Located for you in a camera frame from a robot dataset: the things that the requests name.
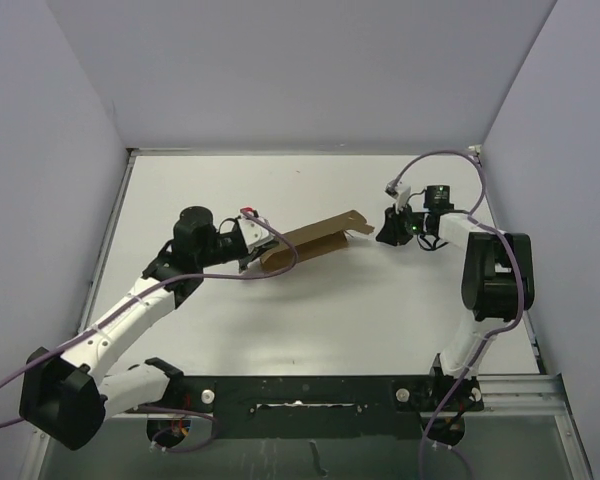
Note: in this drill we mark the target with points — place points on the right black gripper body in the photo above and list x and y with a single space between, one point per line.
419 223

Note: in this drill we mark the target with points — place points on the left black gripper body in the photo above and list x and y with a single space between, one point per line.
227 248

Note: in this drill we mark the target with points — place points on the brown cardboard box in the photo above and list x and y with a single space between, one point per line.
317 239

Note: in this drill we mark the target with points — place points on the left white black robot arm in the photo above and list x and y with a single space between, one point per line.
69 393

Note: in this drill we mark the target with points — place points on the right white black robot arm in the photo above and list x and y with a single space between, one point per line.
497 283

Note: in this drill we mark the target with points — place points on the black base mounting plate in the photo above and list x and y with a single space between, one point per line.
325 407

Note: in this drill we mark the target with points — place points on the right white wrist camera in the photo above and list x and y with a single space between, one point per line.
400 193

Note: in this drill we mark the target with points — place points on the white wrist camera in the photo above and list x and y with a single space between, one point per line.
254 230
400 193

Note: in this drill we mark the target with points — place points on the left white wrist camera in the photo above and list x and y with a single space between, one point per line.
254 230

